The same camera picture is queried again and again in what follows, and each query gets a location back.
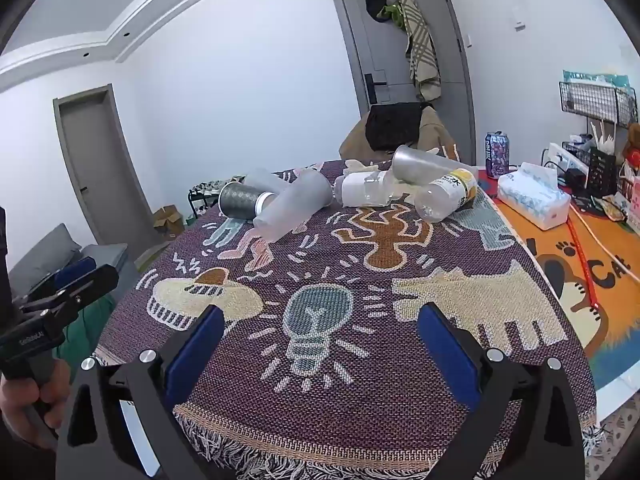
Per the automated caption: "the orange cat print mat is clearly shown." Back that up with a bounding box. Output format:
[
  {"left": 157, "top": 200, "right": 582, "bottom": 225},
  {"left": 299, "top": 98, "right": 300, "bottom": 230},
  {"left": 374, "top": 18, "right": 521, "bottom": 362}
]
[{"left": 479, "top": 169, "right": 640, "bottom": 397}]

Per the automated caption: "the black door handle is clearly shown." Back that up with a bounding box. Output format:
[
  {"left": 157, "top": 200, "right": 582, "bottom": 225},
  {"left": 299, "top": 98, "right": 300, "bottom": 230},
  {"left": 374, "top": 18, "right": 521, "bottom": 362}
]
[{"left": 365, "top": 74, "right": 387, "bottom": 104}]

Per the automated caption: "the grey frosted cup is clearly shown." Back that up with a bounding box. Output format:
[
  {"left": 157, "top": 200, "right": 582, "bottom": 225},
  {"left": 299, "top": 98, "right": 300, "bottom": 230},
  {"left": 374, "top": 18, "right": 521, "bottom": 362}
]
[{"left": 391, "top": 145, "right": 478, "bottom": 187}]

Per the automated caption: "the light patterned cloth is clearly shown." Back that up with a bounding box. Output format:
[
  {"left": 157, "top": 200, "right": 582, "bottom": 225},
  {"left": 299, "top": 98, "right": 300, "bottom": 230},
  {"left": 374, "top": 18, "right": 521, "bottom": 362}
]
[{"left": 582, "top": 391, "right": 640, "bottom": 462}]

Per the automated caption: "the black mesh organizer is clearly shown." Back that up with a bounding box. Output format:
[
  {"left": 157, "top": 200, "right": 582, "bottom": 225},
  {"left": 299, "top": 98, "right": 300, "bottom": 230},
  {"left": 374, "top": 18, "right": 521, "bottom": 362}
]
[{"left": 587, "top": 147, "right": 619, "bottom": 199}]

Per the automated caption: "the white plastic bottle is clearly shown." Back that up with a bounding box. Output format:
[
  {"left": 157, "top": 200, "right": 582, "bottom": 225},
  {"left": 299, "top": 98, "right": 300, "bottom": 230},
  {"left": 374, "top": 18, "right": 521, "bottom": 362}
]
[{"left": 334, "top": 172, "right": 382, "bottom": 207}]

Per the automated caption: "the tall frosted plastic cup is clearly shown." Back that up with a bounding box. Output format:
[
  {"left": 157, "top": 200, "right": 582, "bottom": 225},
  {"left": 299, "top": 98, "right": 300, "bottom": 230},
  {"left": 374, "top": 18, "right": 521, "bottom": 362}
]
[{"left": 252, "top": 169, "right": 334, "bottom": 242}]

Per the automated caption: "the black wire rack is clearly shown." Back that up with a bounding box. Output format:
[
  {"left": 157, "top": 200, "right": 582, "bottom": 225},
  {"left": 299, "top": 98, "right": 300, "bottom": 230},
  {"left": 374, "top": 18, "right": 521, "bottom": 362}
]
[{"left": 559, "top": 80, "right": 640, "bottom": 124}]

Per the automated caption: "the small frosted plastic cup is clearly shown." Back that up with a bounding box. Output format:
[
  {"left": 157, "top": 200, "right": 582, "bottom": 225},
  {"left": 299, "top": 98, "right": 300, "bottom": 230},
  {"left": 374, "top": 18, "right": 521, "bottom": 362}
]
[{"left": 243, "top": 168, "right": 292, "bottom": 196}]

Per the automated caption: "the purple printed woven blanket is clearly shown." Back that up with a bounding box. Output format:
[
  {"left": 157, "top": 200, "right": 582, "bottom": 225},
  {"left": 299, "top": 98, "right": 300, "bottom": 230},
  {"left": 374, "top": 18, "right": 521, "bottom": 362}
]
[{"left": 92, "top": 157, "right": 598, "bottom": 480}]

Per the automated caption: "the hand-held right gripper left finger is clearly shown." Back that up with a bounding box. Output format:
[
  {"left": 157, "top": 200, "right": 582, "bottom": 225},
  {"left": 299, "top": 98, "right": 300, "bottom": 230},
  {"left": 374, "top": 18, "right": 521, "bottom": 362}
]
[{"left": 57, "top": 305, "right": 226, "bottom": 480}]

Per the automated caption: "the white power strip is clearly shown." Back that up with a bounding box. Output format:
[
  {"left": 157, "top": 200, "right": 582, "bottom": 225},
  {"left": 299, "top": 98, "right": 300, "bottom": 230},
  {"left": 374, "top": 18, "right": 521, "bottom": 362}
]
[{"left": 542, "top": 142, "right": 592, "bottom": 172}]

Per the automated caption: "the plaid scarf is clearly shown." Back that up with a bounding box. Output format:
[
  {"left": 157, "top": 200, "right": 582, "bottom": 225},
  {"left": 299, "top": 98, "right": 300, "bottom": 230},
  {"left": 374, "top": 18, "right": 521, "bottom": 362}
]
[{"left": 393, "top": 0, "right": 442, "bottom": 102}]

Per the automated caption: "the person's left hand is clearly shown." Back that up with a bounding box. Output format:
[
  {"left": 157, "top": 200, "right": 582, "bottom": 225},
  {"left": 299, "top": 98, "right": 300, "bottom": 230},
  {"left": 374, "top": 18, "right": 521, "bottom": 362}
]
[{"left": 0, "top": 359, "right": 73, "bottom": 452}]

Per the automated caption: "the purple drink can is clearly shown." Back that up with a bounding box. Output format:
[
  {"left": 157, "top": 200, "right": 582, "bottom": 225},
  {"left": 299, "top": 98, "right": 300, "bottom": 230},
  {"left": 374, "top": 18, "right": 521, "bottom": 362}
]
[{"left": 484, "top": 131, "right": 510, "bottom": 179}]

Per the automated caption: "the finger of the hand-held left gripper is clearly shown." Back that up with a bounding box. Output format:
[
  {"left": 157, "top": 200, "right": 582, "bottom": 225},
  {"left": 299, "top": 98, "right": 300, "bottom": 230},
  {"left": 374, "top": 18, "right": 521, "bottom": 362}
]
[
  {"left": 27, "top": 256, "right": 97, "bottom": 297},
  {"left": 20, "top": 264, "right": 120, "bottom": 318}
]

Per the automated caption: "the green cloth on hook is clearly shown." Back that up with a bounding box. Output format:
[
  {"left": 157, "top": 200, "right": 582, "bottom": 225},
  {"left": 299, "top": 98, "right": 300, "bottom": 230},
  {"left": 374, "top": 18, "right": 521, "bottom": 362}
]
[{"left": 377, "top": 4, "right": 407, "bottom": 29}]

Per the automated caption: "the grey sofa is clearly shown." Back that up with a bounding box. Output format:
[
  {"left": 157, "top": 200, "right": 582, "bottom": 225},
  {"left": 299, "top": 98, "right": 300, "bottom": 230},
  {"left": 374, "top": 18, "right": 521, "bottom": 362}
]
[{"left": 7, "top": 223, "right": 137, "bottom": 302}]

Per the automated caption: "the black bag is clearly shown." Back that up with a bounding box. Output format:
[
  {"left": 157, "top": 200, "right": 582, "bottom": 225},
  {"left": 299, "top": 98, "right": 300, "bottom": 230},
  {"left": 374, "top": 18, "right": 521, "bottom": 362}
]
[{"left": 365, "top": 102, "right": 434, "bottom": 151}]

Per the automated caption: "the clear plastic cup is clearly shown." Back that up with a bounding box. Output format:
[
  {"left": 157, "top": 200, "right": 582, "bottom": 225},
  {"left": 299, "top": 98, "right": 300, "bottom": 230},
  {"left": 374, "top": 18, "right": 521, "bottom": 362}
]
[{"left": 362, "top": 172, "right": 402, "bottom": 207}]

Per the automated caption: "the plain grey door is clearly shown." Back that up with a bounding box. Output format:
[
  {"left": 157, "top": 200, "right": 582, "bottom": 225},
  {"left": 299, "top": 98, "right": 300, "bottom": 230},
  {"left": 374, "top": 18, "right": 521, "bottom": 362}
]
[{"left": 53, "top": 85, "right": 161, "bottom": 262}]

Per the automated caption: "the white tissue box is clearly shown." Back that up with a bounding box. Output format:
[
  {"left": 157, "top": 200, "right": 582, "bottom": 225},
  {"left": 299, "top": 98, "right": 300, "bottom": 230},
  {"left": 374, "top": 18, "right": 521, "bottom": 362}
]
[{"left": 497, "top": 161, "right": 572, "bottom": 231}]

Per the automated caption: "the dark grey metal cup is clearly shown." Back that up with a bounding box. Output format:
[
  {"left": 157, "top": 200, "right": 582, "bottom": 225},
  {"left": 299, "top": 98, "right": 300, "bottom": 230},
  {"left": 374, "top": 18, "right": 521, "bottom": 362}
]
[{"left": 218, "top": 181, "right": 277, "bottom": 221}]

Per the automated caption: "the grey door with hooks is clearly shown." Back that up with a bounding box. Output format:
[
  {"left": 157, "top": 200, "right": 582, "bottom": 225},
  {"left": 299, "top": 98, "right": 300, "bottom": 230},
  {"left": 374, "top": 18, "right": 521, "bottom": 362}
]
[{"left": 326, "top": 0, "right": 476, "bottom": 166}]

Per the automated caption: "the cardboard box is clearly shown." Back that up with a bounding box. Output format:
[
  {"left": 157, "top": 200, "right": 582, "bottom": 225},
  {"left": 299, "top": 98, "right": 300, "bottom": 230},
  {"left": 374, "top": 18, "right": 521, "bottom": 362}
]
[{"left": 152, "top": 205, "right": 185, "bottom": 237}]

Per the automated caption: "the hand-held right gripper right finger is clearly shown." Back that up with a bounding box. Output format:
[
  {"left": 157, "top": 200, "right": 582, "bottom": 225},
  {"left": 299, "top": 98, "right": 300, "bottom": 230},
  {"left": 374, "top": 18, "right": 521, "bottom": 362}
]
[{"left": 416, "top": 302, "right": 586, "bottom": 480}]

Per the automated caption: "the brown plush toy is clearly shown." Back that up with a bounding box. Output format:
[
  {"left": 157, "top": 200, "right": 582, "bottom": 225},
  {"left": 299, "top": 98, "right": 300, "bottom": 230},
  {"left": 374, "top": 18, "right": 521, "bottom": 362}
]
[{"left": 622, "top": 122, "right": 640, "bottom": 167}]

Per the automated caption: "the white cable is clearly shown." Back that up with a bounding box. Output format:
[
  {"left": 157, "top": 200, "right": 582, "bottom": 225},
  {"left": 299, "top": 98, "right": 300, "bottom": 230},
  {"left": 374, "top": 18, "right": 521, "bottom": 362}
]
[{"left": 570, "top": 204, "right": 640, "bottom": 272}]

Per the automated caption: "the yellow label plastic bottle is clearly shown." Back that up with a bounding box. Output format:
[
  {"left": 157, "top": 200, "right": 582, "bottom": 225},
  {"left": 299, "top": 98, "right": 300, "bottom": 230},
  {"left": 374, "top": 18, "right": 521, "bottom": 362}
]
[{"left": 415, "top": 168, "right": 480, "bottom": 223}]

